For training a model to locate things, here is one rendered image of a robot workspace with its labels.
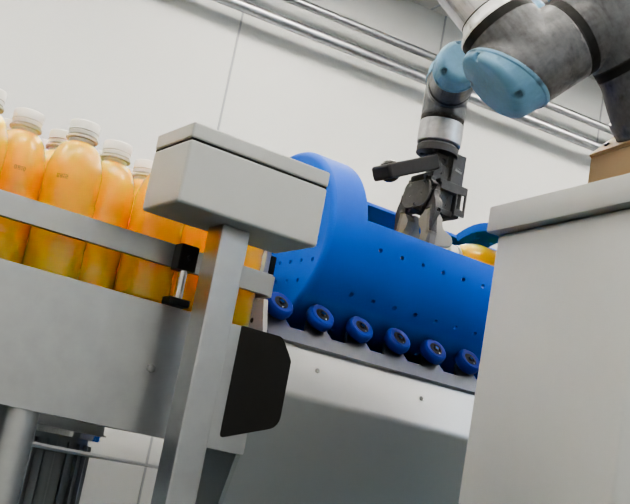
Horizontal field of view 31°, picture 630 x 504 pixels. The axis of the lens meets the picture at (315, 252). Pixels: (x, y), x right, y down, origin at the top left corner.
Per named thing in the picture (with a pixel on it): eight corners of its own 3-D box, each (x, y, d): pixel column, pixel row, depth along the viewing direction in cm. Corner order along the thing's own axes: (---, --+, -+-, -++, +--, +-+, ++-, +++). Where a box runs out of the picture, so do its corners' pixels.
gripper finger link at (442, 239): (457, 266, 183) (456, 216, 187) (430, 256, 180) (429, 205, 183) (445, 272, 185) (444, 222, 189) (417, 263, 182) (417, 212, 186)
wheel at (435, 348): (437, 335, 182) (430, 342, 183) (421, 337, 179) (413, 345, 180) (453, 357, 181) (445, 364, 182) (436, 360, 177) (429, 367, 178)
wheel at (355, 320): (364, 312, 175) (357, 320, 176) (346, 315, 171) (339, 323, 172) (380, 335, 173) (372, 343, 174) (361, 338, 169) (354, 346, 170)
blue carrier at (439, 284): (694, 433, 209) (712, 285, 215) (312, 320, 163) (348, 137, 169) (580, 425, 232) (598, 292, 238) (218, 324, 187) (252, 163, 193)
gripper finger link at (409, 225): (421, 275, 190) (438, 223, 190) (394, 265, 187) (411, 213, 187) (411, 272, 193) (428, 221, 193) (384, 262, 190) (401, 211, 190)
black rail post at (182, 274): (189, 308, 142) (201, 248, 144) (168, 302, 141) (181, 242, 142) (181, 309, 144) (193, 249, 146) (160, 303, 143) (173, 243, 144)
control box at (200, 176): (317, 247, 141) (331, 170, 143) (177, 200, 130) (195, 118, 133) (275, 254, 149) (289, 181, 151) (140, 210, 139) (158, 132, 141)
